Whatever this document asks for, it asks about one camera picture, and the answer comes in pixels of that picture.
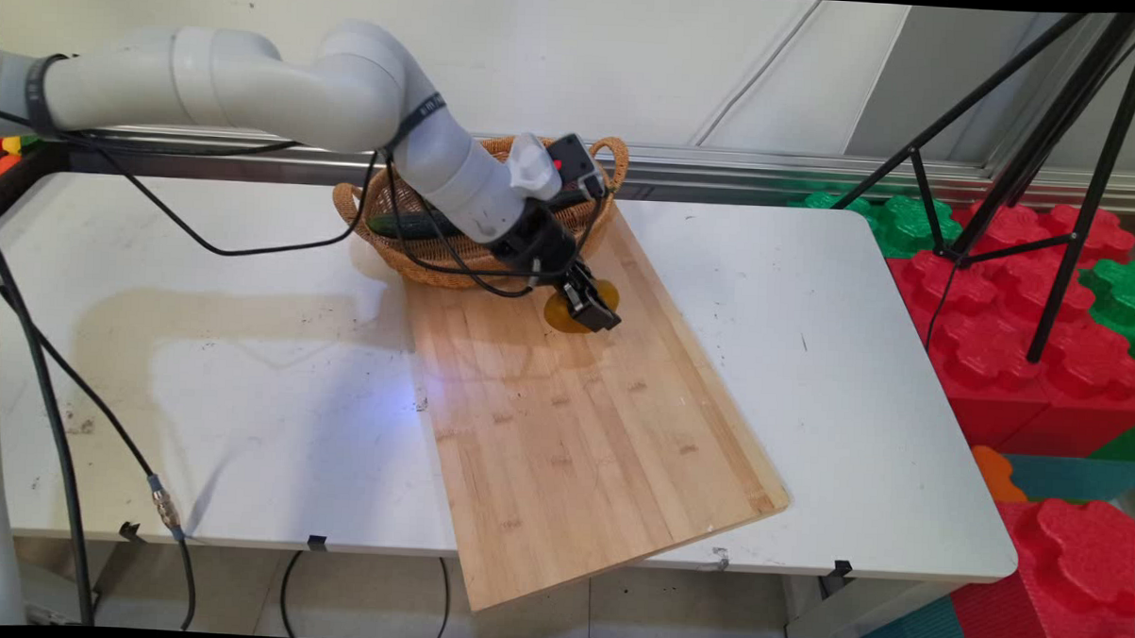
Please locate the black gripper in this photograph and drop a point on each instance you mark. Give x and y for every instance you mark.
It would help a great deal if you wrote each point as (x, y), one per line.
(537, 244)

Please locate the bamboo cutting board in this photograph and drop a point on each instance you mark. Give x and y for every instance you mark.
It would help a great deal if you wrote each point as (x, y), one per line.
(573, 433)

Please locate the dark green cucumber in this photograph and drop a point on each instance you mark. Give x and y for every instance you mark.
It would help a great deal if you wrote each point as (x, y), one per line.
(410, 225)

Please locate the green foam block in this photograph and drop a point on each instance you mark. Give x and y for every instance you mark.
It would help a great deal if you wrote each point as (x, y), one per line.
(1118, 296)
(901, 222)

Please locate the black table clip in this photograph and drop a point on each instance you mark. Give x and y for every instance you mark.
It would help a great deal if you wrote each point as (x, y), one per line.
(131, 531)
(837, 576)
(318, 543)

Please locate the large red foam block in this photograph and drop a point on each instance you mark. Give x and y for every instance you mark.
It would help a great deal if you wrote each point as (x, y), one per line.
(1000, 372)

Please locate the orange foam piece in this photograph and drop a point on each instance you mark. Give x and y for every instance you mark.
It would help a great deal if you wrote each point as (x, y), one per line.
(996, 476)

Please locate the black tripod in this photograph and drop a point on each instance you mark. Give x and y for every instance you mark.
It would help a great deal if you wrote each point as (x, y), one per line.
(1055, 138)

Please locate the teal foam mat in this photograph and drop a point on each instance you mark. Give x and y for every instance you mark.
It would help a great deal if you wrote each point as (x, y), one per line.
(1076, 477)

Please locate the green toy vegetable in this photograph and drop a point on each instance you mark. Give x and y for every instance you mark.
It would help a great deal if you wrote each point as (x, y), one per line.
(31, 140)

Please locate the yellow toy vegetable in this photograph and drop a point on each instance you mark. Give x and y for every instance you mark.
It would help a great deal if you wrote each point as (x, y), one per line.
(13, 145)

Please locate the orange toy vegetable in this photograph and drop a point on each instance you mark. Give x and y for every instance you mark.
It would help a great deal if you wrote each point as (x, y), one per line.
(6, 163)

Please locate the black wrist camera white mount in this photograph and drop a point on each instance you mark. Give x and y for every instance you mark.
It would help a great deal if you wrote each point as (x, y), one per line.
(573, 163)

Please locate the aluminium rail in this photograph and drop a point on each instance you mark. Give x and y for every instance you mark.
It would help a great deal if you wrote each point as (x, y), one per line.
(771, 166)

